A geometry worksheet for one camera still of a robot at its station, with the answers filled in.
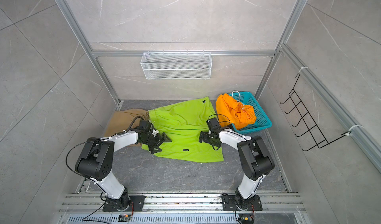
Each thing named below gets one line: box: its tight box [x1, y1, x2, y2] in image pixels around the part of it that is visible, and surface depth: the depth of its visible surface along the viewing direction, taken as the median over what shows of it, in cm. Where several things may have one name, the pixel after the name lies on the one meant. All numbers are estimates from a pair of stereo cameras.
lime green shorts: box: [141, 96, 224, 163], surface depth 99 cm
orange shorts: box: [215, 93, 257, 131], surface depth 108 cm
